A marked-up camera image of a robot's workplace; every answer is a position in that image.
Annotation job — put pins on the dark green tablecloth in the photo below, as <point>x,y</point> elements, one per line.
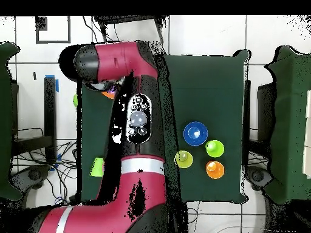
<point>213,85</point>

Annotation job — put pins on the light green cup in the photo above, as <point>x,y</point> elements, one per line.
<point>216,150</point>

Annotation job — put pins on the blue bowl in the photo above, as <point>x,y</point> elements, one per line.
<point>194,133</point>

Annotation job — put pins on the black chair with legs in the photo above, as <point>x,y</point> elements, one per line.
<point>121,19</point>

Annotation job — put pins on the large orange bowl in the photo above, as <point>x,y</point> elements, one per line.
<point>108,95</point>

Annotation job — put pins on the orange cup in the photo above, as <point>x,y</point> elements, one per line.
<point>215,171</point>

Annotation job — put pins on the green cloth side table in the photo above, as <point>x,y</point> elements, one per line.
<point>286,121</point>
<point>4,121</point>

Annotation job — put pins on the green bowl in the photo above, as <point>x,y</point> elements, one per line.
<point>75,100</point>

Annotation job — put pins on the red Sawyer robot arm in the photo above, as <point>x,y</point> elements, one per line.
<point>145,189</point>

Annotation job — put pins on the black metal frame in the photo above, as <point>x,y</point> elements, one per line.
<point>247,121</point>
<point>49,121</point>

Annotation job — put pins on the blue tape strip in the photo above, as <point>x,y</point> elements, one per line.
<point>57,86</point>

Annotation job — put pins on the yellow cup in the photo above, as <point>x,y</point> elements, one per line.
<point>185,160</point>

